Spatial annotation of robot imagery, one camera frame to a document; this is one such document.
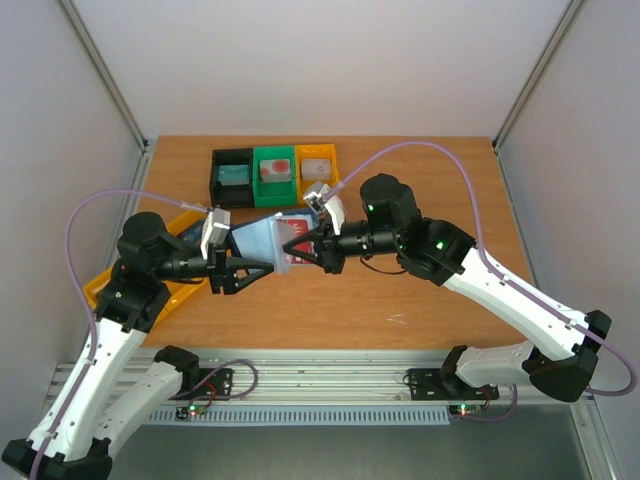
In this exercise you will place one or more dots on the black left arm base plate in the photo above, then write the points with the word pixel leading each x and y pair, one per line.
pixel 217 386

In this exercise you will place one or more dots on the small circuit board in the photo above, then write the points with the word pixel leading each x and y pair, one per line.
pixel 465 410
pixel 190 412

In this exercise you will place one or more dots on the right small circuit board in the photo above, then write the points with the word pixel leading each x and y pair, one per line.
pixel 465 410

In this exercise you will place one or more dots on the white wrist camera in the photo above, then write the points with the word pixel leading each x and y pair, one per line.
pixel 215 229
pixel 317 199

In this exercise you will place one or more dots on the yellow bin with blue cards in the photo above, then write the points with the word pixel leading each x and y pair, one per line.
pixel 177 225

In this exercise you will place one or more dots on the left small circuit board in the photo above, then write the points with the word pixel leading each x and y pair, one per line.
pixel 190 412

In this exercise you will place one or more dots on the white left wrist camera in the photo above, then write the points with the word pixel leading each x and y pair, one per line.
pixel 215 229

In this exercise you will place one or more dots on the green bin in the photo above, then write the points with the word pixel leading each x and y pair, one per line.
pixel 273 194

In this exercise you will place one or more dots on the blue zip card holder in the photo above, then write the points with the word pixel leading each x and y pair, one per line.
pixel 259 240

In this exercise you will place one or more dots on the grey white card stack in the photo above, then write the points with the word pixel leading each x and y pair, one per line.
pixel 316 169

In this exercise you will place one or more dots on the black bin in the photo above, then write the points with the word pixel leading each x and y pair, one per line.
pixel 233 196

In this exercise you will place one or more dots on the red VIP credit card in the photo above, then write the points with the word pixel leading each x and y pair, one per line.
pixel 292 228

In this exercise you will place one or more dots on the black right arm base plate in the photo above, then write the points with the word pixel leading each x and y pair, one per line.
pixel 427 384

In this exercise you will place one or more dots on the red white card stack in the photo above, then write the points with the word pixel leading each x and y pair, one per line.
pixel 275 170

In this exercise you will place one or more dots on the teal card stack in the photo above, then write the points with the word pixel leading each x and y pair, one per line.
pixel 233 175

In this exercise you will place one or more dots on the blue card stack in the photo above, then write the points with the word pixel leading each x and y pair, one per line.
pixel 192 234

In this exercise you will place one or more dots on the yellow bin at table back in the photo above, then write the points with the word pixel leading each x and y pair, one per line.
pixel 314 151

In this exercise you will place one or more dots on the aluminium rail base frame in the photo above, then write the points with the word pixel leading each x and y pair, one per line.
pixel 320 377

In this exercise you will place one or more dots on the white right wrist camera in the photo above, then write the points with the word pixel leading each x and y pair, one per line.
pixel 317 199

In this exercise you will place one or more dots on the yellow bin with red cards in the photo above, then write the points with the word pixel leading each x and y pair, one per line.
pixel 179 294

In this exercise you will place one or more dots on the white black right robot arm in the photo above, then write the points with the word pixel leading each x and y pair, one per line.
pixel 560 353

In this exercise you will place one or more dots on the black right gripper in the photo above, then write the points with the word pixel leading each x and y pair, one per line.
pixel 327 249

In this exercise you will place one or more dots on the grey slotted cable duct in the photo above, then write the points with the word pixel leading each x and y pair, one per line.
pixel 271 416

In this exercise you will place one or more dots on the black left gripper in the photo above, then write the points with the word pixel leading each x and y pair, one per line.
pixel 224 271

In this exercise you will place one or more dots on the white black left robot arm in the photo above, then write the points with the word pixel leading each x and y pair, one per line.
pixel 83 432

